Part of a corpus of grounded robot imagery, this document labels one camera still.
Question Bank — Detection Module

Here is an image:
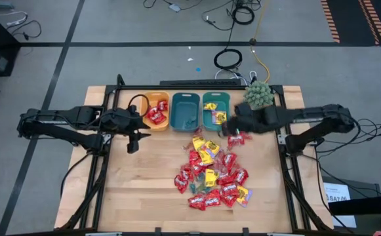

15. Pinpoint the black aluminium table frame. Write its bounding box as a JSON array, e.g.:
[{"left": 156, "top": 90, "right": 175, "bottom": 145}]
[{"left": 58, "top": 73, "right": 334, "bottom": 234}]

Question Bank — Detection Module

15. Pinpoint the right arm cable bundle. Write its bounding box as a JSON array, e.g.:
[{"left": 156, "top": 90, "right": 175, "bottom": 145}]
[{"left": 303, "top": 117, "right": 381, "bottom": 158}]

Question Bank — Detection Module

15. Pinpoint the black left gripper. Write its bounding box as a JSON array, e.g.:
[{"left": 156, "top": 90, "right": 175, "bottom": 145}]
[{"left": 100, "top": 108, "right": 152, "bottom": 154}]

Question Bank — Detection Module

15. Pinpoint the black box with sign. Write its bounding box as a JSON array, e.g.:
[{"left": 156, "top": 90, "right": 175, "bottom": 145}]
[{"left": 321, "top": 176, "right": 381, "bottom": 236}]

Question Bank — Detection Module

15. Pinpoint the yellow plastic bin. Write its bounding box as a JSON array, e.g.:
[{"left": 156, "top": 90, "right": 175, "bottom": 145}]
[{"left": 140, "top": 90, "right": 170, "bottom": 132}]

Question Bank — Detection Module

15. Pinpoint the yellow floor cable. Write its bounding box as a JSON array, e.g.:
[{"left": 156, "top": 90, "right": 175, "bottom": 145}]
[{"left": 249, "top": 0, "right": 271, "bottom": 85}]

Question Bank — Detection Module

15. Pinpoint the coiled black floor cable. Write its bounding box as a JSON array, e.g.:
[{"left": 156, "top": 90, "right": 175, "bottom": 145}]
[
  {"left": 213, "top": 48, "right": 244, "bottom": 71},
  {"left": 230, "top": 5, "right": 256, "bottom": 26}
]

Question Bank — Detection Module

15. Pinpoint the black beam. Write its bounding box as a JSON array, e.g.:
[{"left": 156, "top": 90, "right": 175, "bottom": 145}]
[{"left": 327, "top": 193, "right": 381, "bottom": 216}]

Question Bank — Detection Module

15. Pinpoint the silver frame bracket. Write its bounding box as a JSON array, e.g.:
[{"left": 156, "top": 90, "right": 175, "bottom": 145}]
[{"left": 85, "top": 231, "right": 123, "bottom": 236}]

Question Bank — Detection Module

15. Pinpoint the sea green plastic bin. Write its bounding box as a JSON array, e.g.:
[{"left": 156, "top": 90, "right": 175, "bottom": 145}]
[{"left": 202, "top": 91, "right": 231, "bottom": 132}]

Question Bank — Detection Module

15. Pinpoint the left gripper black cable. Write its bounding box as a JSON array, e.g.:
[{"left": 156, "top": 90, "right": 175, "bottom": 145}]
[{"left": 127, "top": 94, "right": 151, "bottom": 116}]

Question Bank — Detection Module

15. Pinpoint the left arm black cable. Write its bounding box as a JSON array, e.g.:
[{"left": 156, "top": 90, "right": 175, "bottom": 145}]
[{"left": 60, "top": 151, "right": 92, "bottom": 198}]

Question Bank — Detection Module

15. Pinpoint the green spiky artificial plant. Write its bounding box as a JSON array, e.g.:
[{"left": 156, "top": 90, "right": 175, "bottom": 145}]
[{"left": 243, "top": 80, "right": 275, "bottom": 111}]

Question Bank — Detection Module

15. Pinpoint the long black bar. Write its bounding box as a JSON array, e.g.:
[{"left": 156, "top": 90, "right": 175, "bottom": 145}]
[{"left": 159, "top": 79, "right": 243, "bottom": 87}]

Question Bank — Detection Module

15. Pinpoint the white paper sign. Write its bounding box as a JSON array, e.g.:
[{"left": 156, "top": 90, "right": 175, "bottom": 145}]
[{"left": 323, "top": 182, "right": 357, "bottom": 229}]

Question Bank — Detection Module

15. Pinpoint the dark teal plastic bin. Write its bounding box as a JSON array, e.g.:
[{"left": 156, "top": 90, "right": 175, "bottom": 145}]
[{"left": 169, "top": 92, "right": 201, "bottom": 133}]

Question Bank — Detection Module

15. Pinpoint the white power adapter cable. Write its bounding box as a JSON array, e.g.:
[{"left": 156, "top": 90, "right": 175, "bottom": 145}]
[{"left": 0, "top": 10, "right": 43, "bottom": 41}]

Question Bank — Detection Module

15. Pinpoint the white floor cable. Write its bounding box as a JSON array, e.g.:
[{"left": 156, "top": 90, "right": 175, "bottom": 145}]
[{"left": 214, "top": 68, "right": 249, "bottom": 87}]

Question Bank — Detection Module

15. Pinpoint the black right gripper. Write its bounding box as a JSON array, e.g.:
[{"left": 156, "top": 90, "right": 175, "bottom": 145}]
[{"left": 222, "top": 103, "right": 266, "bottom": 138}]

